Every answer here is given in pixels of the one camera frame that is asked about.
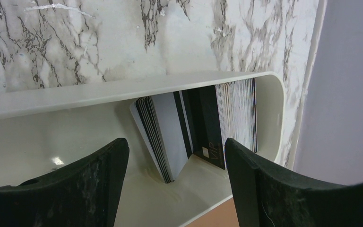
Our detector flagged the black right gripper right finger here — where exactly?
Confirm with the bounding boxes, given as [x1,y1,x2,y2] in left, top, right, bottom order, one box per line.
[225,138,363,227]

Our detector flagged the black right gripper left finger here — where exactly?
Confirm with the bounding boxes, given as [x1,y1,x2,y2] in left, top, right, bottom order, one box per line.
[0,138,130,227]

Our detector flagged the white oblong plastic tray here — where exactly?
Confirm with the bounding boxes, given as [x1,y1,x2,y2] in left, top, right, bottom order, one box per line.
[0,71,285,227]

